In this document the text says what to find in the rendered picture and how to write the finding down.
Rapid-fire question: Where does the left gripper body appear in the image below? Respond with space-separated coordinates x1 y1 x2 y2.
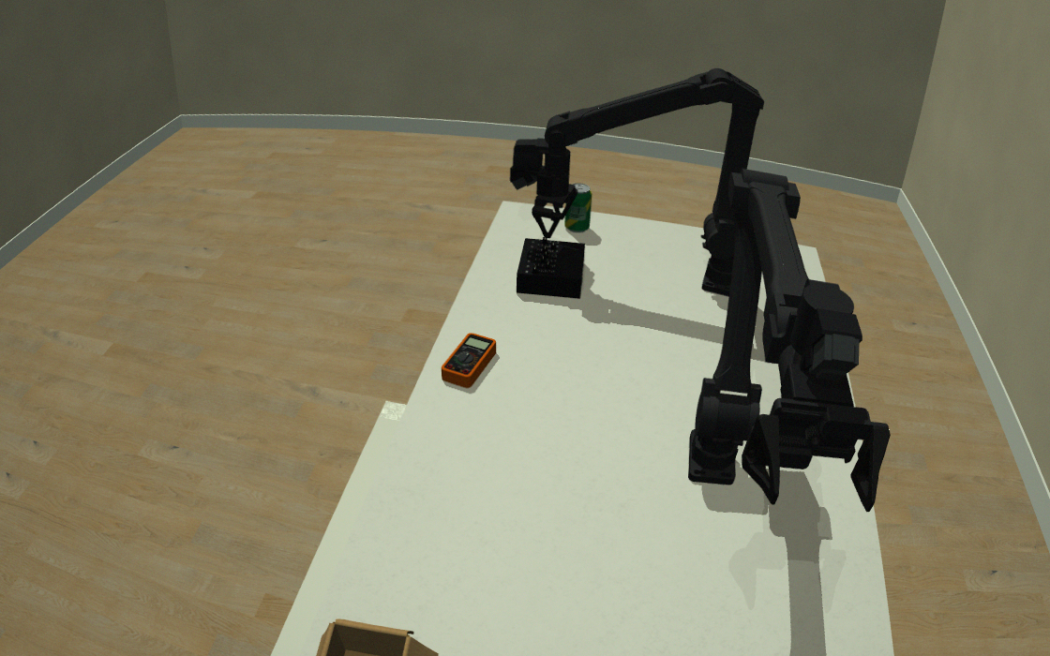
770 398 889 470

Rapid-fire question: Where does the brown cardboard box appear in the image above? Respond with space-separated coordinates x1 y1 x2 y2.
316 619 439 656

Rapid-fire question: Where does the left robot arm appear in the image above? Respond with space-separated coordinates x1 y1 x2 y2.
688 169 863 485

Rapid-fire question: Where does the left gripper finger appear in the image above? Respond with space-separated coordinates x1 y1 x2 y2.
742 414 780 504
851 426 891 512

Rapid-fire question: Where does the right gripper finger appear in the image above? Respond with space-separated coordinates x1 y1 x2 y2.
553 195 578 219
532 212 563 238

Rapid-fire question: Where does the orange digital multimeter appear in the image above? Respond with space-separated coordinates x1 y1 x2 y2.
442 333 496 388

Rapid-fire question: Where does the green and yellow drink can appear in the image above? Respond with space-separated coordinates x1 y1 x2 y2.
564 183 592 232

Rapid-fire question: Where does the black lighting desk fader panel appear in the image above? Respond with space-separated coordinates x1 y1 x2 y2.
517 237 585 299

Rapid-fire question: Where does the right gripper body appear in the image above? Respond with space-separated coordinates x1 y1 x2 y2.
532 172 578 216

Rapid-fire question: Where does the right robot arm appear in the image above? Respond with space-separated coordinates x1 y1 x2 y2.
510 68 764 297

